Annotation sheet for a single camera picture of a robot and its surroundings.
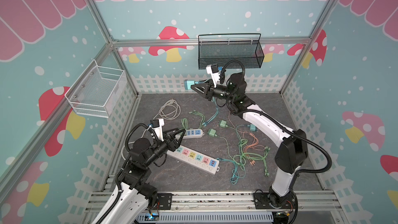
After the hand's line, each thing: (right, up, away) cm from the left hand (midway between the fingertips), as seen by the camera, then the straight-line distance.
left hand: (182, 133), depth 69 cm
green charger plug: (-4, +2, +36) cm, 37 cm away
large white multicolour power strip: (+12, -19, +14) cm, 26 cm away
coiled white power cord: (-14, +10, +39) cm, 43 cm away
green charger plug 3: (+15, -4, +28) cm, 32 cm away
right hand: (+5, +21, -2) cm, 22 cm away
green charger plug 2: (+22, +1, +31) cm, 38 cm away
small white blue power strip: (+3, -4, +27) cm, 27 cm away
